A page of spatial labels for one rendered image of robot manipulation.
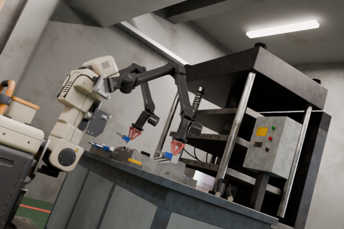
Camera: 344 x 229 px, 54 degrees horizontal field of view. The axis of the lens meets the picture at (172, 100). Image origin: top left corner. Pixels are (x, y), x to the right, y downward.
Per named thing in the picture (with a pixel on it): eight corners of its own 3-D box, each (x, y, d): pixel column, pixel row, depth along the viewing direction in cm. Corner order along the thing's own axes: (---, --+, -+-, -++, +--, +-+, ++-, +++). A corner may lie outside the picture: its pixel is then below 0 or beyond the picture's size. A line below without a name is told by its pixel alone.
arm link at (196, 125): (183, 118, 198) (187, 108, 193) (200, 126, 198) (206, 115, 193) (178, 132, 189) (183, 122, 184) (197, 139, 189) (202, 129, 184)
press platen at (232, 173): (223, 172, 255) (225, 166, 256) (160, 158, 352) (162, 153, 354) (291, 200, 285) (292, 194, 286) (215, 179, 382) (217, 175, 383)
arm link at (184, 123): (181, 118, 192) (182, 116, 186) (192, 122, 192) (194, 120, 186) (177, 129, 190) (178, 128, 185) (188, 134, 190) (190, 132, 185)
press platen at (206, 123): (245, 112, 267) (247, 107, 269) (178, 114, 365) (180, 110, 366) (304, 143, 296) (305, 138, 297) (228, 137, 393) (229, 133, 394)
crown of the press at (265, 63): (239, 111, 252) (261, 40, 266) (163, 114, 368) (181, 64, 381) (313, 150, 286) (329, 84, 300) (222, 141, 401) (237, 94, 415)
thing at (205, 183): (189, 189, 282) (196, 169, 286) (174, 184, 306) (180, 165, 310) (234, 206, 302) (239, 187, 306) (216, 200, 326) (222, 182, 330)
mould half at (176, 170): (128, 164, 202) (136, 143, 205) (114, 160, 225) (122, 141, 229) (195, 189, 223) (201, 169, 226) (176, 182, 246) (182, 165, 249)
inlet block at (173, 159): (154, 155, 180) (157, 145, 181) (152, 155, 185) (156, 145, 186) (176, 163, 181) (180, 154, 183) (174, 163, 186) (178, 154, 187)
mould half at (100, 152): (108, 158, 227) (114, 142, 229) (89, 151, 246) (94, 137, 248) (159, 177, 259) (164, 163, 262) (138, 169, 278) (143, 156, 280)
